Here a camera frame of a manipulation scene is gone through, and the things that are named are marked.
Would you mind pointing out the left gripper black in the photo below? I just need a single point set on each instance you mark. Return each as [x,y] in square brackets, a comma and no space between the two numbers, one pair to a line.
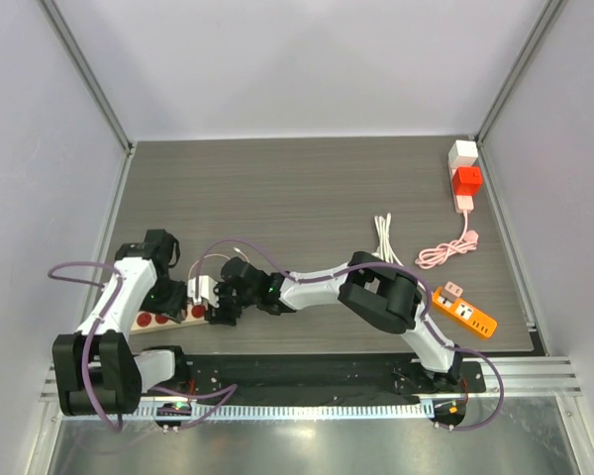
[171,306]

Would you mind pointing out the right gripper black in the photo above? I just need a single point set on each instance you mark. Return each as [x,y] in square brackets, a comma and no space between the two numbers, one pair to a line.
[226,295]

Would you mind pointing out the pink plug adapter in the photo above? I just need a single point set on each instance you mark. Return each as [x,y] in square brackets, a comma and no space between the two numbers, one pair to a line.
[451,291]

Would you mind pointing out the orange power strip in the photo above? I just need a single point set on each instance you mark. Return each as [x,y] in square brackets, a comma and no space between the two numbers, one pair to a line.
[464,314]

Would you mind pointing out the pink white power strip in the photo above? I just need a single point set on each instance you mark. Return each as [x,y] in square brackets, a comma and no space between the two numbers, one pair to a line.
[463,204]

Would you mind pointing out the red cube adapter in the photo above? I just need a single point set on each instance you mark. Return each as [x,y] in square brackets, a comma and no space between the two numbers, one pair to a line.
[466,181]

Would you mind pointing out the white cube adapter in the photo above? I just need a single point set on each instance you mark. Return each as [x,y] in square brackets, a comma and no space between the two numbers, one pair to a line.
[462,153]

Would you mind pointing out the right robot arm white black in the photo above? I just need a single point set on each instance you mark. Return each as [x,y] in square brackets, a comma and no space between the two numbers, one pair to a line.
[383,294]

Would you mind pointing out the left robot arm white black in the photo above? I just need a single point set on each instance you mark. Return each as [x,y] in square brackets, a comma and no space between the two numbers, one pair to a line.
[96,372]

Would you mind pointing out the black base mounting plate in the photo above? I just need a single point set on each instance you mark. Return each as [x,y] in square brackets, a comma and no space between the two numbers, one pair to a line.
[313,380]

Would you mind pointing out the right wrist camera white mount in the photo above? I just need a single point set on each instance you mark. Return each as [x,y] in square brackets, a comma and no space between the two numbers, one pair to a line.
[201,290]

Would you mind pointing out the white slotted cable duct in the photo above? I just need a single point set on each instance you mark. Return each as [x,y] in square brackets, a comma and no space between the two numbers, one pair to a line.
[424,410]

